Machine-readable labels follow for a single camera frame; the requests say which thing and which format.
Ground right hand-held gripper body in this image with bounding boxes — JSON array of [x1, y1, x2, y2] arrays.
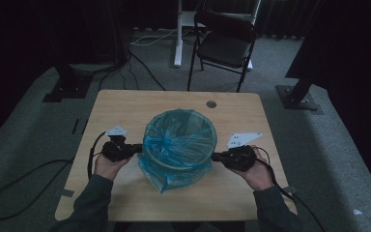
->
[[221, 131, 263, 172]]

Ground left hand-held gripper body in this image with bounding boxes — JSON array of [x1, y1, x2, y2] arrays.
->
[[100, 126, 133, 163]]

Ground blue plastic trash bag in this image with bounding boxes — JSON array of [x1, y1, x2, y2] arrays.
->
[[137, 108, 218, 195]]

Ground person's left hand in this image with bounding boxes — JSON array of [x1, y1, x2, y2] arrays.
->
[[94, 153, 131, 182]]

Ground person's right hand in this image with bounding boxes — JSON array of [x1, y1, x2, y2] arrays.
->
[[235, 145, 274, 191]]

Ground black stand with square base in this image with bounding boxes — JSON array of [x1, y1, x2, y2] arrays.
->
[[42, 62, 95, 103]]

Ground black stand with bolted base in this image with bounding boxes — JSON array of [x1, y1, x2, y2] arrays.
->
[[275, 75, 325, 115]]

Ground black folding chair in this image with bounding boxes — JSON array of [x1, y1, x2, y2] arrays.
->
[[186, 10, 259, 94]]

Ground left hand-held gripper cable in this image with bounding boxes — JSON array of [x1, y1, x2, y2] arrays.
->
[[0, 130, 107, 221]]

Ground hand-held gripper cable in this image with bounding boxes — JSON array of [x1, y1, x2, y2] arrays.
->
[[254, 146, 327, 232], [0, 130, 107, 221]]

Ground right hand-held gripper cable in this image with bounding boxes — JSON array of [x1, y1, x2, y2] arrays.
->
[[254, 146, 327, 232]]

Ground black floor cables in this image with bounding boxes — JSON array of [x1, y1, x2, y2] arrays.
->
[[98, 47, 167, 92]]

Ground white floor cable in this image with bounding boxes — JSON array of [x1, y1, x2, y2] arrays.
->
[[129, 28, 179, 47]]

